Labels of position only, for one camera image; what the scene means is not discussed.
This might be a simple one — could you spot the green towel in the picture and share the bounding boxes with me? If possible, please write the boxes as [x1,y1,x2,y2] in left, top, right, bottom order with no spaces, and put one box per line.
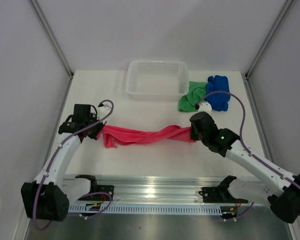
[178,81,208,113]

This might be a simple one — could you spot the purple cable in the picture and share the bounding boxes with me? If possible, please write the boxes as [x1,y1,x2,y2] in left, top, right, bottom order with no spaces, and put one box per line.
[31,99,115,231]
[198,90,300,217]

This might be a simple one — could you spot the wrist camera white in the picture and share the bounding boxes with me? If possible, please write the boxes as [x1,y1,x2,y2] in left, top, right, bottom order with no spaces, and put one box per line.
[194,101,212,114]
[96,105,112,120]

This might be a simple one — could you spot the aluminium frame post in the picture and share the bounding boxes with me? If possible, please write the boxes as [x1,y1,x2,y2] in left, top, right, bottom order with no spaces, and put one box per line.
[27,0,75,79]
[244,0,297,78]

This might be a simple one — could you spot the white plastic basket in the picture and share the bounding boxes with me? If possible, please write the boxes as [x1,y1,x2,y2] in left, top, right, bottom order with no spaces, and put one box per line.
[126,60,190,101]

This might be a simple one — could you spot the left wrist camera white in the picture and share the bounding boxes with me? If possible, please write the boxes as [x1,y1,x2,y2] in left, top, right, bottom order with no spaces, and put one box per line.
[96,105,112,120]

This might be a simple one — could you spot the blue towel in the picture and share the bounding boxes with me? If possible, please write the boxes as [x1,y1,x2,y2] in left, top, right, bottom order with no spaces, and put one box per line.
[205,75,231,112]

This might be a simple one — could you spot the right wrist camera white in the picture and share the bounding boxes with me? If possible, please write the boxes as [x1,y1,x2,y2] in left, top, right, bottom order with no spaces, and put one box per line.
[194,101,212,114]

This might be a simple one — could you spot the left aluminium frame post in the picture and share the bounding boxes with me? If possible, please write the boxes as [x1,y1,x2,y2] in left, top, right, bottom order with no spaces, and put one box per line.
[27,0,75,79]

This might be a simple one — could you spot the right aluminium frame post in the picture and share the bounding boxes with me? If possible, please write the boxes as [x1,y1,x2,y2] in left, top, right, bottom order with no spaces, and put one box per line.
[244,0,297,78]

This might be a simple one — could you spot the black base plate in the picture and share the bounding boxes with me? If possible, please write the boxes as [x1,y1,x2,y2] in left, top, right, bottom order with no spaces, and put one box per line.
[198,186,238,204]
[78,184,115,202]

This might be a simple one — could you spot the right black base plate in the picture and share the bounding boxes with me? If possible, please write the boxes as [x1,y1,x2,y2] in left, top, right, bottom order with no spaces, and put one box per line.
[198,186,238,204]

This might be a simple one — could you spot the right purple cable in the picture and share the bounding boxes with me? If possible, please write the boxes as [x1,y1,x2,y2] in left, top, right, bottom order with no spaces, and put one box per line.
[198,90,300,217]

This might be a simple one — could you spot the aluminium mounting rail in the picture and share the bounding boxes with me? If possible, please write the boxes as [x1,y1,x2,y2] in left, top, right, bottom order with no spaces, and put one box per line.
[23,174,273,204]

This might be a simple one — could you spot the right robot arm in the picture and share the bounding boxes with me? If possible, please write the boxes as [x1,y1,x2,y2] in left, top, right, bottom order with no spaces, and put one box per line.
[189,111,300,224]

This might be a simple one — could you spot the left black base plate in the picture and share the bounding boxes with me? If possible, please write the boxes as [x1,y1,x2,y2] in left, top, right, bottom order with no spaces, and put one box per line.
[78,184,115,202]

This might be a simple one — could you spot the pink towel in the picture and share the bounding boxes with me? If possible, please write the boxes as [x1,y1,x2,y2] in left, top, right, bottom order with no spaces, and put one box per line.
[97,125,195,148]

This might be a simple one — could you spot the slotted cable duct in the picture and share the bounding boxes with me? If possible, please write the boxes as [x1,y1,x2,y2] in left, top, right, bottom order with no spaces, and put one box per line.
[68,203,222,216]

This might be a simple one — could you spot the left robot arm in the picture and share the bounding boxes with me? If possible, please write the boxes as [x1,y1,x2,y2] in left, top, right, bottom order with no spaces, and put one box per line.
[20,100,114,222]

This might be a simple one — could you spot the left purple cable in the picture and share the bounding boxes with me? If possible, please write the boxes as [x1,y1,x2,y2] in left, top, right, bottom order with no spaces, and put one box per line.
[31,99,115,231]

